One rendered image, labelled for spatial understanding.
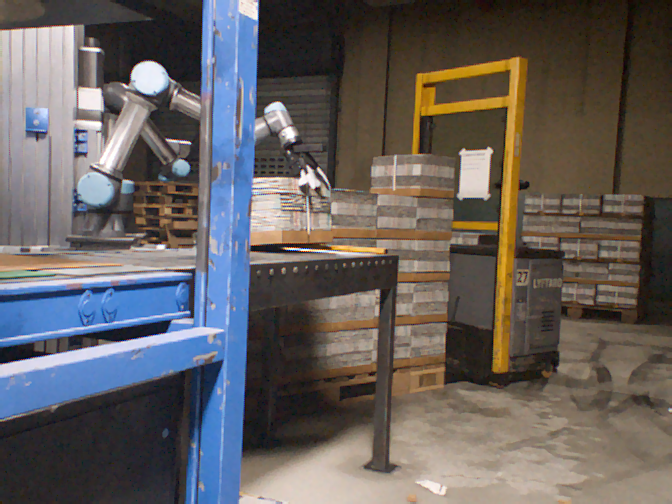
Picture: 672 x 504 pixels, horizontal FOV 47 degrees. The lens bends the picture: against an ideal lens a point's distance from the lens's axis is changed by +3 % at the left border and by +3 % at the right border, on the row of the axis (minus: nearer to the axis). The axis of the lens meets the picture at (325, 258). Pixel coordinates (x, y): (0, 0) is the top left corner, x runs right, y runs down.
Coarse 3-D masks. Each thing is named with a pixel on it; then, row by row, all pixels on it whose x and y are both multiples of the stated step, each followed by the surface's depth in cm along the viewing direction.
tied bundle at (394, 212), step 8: (384, 200) 382; (392, 200) 386; (400, 200) 390; (408, 200) 394; (416, 200) 397; (376, 208) 381; (384, 208) 383; (392, 208) 387; (400, 208) 391; (408, 208) 394; (384, 216) 383; (392, 216) 387; (400, 216) 391; (408, 216) 395; (384, 224) 384; (392, 224) 387; (400, 224) 391; (408, 224) 395
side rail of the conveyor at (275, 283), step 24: (264, 264) 193; (288, 264) 204; (312, 264) 217; (336, 264) 231; (360, 264) 248; (384, 264) 266; (192, 288) 166; (264, 288) 194; (288, 288) 205; (312, 288) 218; (336, 288) 233; (360, 288) 249; (384, 288) 268; (192, 312) 167
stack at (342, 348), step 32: (256, 320) 333; (288, 320) 346; (320, 320) 359; (352, 320) 373; (256, 352) 336; (288, 352) 347; (320, 352) 361; (352, 352) 374; (288, 384) 349; (320, 384) 361; (256, 416) 337
